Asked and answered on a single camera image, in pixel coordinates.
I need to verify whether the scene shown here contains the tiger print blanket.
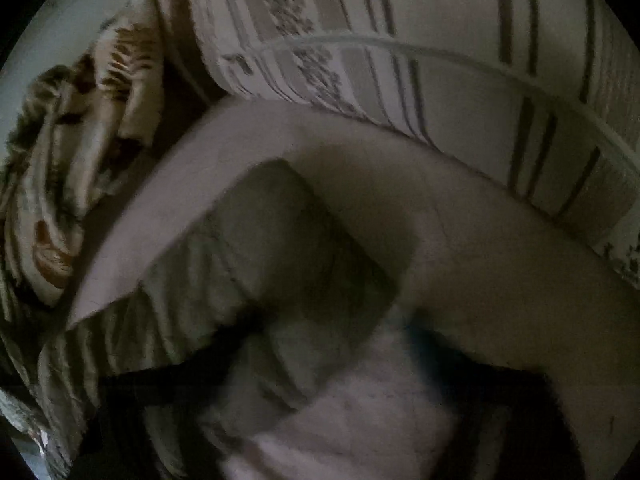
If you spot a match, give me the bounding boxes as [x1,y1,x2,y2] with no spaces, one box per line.
[0,0,168,480]

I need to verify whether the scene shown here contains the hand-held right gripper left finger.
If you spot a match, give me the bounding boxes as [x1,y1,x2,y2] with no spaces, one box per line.
[97,317,273,408]

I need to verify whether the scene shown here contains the pale pink bed sheet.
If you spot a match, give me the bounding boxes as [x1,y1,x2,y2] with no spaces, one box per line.
[65,97,640,480]

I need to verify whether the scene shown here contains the khaki puffer jacket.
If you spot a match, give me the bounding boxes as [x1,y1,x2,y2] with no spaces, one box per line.
[65,157,418,480]

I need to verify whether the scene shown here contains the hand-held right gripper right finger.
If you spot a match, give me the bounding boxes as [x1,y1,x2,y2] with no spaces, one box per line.
[406,320,587,480]

